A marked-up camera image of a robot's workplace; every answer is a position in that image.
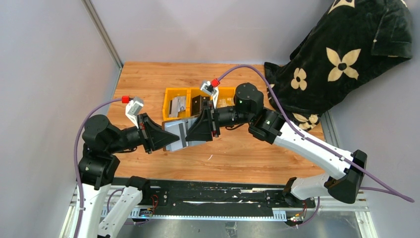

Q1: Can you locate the brown leather card holder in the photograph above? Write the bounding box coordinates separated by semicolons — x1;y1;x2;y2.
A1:
162;116;205;152

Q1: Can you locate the silver card in tray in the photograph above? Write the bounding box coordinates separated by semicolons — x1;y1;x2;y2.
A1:
168;96;187;118

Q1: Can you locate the yellow compartment tray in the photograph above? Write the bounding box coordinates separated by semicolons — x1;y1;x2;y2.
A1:
162;87;235;121

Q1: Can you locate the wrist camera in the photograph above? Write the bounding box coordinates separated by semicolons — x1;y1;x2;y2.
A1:
200;78;220;108
125;97;144;128

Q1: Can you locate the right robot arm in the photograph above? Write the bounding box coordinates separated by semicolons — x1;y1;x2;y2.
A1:
186;83;367;205

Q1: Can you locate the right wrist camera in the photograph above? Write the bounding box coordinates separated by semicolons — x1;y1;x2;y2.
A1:
200;78;220;108

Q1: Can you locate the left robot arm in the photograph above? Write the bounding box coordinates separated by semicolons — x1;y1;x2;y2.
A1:
73;113;179;238

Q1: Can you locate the black card in tray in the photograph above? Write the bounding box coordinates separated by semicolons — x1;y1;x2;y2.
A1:
191;95;210;116

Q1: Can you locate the black floral blanket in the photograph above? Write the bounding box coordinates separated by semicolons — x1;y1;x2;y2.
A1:
264;0;414;131

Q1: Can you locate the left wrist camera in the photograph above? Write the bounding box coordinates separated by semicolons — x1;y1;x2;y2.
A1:
125;97;144;128

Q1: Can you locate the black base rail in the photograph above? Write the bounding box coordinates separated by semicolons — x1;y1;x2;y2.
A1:
128;179;316;223

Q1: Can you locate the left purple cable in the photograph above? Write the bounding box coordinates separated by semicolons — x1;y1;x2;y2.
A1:
72;95;131;238

